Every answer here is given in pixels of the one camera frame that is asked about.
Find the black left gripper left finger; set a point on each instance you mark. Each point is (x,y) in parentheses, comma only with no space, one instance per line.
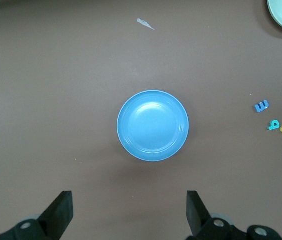
(55,217)

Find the blue plate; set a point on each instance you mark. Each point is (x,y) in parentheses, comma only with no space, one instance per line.
(153,126)

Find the white tape scrap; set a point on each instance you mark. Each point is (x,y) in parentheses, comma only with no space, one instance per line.
(144,23)

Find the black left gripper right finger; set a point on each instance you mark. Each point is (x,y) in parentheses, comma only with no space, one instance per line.
(198,220)

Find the teal foam letter p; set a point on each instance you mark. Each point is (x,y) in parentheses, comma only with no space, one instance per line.
(273,125)

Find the blue foam letter m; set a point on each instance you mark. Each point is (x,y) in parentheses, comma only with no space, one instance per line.
(261,106)

